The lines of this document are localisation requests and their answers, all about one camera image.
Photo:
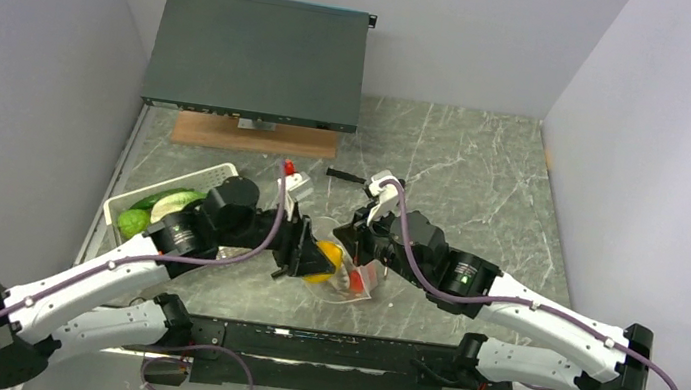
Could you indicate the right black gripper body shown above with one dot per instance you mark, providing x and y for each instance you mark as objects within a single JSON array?
[{"x": 376, "y": 241}]

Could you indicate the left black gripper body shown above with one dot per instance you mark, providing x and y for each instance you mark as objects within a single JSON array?
[{"x": 282, "y": 243}]

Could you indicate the yellow lemon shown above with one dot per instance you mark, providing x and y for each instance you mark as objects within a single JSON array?
[{"x": 329, "y": 262}]

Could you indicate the clear dotted zip bag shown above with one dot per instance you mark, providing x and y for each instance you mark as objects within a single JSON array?
[{"x": 336, "y": 289}]

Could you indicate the red peach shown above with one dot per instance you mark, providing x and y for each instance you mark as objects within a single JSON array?
[{"x": 356, "y": 281}]

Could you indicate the white perforated plastic basket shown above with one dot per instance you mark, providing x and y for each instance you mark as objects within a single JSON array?
[{"x": 202, "y": 181}]

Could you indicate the green lettuce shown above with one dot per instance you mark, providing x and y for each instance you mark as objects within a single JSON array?
[{"x": 174, "y": 203}]

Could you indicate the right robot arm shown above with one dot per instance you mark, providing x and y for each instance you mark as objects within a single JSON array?
[{"x": 568, "y": 352}]

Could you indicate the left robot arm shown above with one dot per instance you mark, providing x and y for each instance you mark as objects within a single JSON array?
[{"x": 47, "y": 321}]

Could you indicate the green cucumber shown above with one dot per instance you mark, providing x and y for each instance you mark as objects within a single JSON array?
[{"x": 148, "y": 202}]

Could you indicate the wooden board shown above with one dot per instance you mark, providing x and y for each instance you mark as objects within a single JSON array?
[{"x": 218, "y": 132}]

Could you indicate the dark green rack server box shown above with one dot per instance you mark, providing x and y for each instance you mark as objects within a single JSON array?
[{"x": 279, "y": 61}]

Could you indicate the orange handled pliers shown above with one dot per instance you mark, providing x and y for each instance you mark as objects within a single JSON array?
[{"x": 279, "y": 273}]

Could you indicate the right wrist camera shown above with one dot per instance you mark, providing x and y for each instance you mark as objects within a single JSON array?
[{"x": 382, "y": 189}]

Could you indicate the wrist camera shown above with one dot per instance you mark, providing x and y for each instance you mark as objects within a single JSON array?
[
  {"x": 298, "y": 185},
  {"x": 382, "y": 189}
]

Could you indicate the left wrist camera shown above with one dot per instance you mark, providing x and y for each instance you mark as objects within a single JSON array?
[{"x": 298, "y": 185}]

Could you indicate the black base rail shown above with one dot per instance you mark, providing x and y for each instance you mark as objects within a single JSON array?
[{"x": 234, "y": 351}]

